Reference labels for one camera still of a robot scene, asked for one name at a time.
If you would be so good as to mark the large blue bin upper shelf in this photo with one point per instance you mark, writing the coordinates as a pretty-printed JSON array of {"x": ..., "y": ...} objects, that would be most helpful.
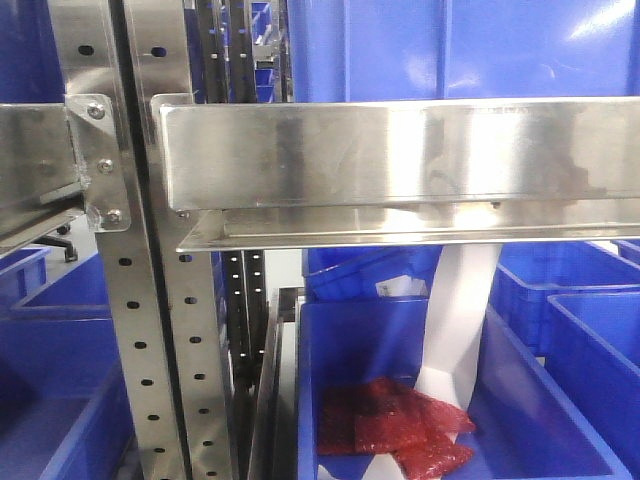
[{"x": 348, "y": 51}]

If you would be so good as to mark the blue bin behind centre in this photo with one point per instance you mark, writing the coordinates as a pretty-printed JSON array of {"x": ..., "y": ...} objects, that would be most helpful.
[{"x": 347, "y": 273}]

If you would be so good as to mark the white paper strip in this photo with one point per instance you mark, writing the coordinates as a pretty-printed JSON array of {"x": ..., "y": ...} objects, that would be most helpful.
[{"x": 454, "y": 319}]

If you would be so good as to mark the blue bin behind right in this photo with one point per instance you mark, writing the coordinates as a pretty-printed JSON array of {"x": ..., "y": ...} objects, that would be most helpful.
[{"x": 529, "y": 272}]

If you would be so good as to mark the red bubble bags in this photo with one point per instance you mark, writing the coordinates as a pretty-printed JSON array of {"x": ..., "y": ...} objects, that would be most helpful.
[{"x": 388, "y": 417}]

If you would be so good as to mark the black perforated rear upright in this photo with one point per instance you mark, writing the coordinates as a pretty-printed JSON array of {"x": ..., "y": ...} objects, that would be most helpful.
[{"x": 229, "y": 76}]

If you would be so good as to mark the right steel perforated upright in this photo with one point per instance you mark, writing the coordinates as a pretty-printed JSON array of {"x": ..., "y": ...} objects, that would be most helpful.
[{"x": 159, "y": 43}]

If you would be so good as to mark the steel perforated upright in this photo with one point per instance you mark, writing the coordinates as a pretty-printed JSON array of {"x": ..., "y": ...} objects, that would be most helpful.
[
  {"x": 94, "y": 55},
  {"x": 159, "y": 43}
]

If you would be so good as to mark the blue bin with red bags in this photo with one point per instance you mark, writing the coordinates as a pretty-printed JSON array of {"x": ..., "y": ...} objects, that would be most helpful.
[{"x": 526, "y": 427}]

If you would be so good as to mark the blue bin lower right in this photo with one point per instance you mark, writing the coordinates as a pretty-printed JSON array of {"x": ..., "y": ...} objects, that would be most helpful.
[{"x": 594, "y": 357}]

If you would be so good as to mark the blue bin lower left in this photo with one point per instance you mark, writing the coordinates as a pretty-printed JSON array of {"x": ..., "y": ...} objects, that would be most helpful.
[{"x": 64, "y": 407}]

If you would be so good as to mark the left steel perforated upright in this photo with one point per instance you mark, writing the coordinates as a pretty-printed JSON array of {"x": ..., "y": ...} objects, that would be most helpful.
[{"x": 94, "y": 55}]

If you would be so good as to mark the steel shelf front rail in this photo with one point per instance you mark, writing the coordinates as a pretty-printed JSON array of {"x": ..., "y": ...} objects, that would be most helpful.
[{"x": 291, "y": 175}]

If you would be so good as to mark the steel shelf rail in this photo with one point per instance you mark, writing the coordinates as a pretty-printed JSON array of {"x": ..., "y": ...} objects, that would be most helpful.
[
  {"x": 291, "y": 175},
  {"x": 40, "y": 183}
]

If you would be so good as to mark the left steel shelf rail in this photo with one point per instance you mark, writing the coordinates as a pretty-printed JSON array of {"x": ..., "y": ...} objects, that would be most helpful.
[{"x": 40, "y": 183}]

